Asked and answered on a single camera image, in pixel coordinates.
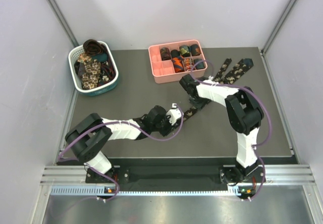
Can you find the rolled black tie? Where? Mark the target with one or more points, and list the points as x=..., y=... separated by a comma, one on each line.
x=175, y=54

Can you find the brown patterned tie in basket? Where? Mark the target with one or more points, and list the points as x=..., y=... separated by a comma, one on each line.
x=92, y=48

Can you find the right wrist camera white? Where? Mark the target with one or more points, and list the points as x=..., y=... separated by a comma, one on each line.
x=210, y=78

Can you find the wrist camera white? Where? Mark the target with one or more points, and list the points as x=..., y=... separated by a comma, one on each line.
x=210, y=78
x=174, y=114

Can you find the rolled orange navy striped tie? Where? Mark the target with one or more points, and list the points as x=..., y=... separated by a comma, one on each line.
x=178, y=65

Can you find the dark grey table mat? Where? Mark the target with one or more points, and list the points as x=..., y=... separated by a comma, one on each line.
x=206, y=134

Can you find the pink divided organizer box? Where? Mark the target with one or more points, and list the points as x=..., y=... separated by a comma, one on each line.
x=171, y=61

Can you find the teal white laundry basket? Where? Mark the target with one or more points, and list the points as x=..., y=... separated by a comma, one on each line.
x=109, y=73

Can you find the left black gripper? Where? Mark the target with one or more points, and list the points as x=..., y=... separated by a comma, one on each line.
x=169, y=128

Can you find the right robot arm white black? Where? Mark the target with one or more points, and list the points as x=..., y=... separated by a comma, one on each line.
x=244, y=113

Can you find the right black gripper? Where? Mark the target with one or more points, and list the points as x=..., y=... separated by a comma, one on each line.
x=199, y=106

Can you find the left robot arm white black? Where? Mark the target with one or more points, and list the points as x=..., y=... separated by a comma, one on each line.
x=87, y=139

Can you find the rolled maroon patterned tie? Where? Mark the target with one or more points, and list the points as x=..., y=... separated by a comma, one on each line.
x=165, y=54

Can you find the rolled green yellow tie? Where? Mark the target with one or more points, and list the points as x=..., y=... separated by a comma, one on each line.
x=185, y=51

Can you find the rolled dark teal tie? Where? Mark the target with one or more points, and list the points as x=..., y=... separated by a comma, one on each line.
x=199, y=64

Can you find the black gold floral tie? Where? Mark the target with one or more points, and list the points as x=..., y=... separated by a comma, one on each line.
x=237, y=71

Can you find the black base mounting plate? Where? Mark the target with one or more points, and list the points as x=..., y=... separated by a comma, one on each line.
x=172, y=174

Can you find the rolled dark green tie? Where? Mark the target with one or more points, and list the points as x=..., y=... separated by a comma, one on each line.
x=195, y=50

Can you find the rolled red multicolour tie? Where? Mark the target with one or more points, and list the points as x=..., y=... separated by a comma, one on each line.
x=188, y=64

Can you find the aluminium frame rail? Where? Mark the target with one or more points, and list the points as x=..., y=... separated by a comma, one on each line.
x=74, y=180

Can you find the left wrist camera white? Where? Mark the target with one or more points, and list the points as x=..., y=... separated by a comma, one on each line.
x=174, y=114

